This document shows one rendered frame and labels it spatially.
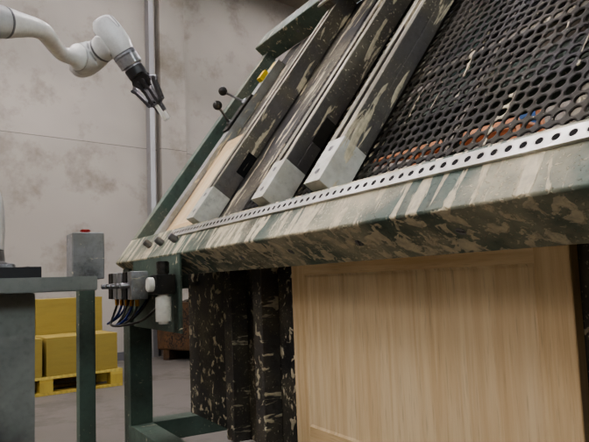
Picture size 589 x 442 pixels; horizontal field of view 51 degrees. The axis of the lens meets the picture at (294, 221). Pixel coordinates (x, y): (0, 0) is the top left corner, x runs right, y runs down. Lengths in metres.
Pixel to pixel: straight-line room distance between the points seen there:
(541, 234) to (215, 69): 6.65
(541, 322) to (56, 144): 5.53
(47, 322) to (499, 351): 4.11
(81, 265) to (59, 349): 2.22
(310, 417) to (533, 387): 0.75
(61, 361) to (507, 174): 4.05
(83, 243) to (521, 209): 1.89
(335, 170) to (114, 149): 5.27
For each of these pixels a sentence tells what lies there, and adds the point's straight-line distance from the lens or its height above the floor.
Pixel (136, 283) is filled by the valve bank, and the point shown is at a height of 0.73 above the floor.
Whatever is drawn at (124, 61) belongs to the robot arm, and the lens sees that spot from 2.48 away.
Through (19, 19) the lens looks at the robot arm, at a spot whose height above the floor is 1.57.
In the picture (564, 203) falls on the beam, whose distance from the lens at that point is 0.82.
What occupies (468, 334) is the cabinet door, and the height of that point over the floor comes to 0.60.
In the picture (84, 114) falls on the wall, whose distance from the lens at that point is 6.44.
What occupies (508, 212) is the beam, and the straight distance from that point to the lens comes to 0.87.
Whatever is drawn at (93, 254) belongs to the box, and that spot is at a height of 0.84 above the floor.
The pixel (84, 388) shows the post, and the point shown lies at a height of 0.34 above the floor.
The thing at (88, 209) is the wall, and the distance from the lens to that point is 6.27.
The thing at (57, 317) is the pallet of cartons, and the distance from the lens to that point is 4.98.
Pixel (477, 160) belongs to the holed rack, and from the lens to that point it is 0.94.
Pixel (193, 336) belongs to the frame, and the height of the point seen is 0.51.
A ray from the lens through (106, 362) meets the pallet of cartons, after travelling 4.75.
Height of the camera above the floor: 0.72
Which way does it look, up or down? 6 degrees up
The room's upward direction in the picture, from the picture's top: 2 degrees counter-clockwise
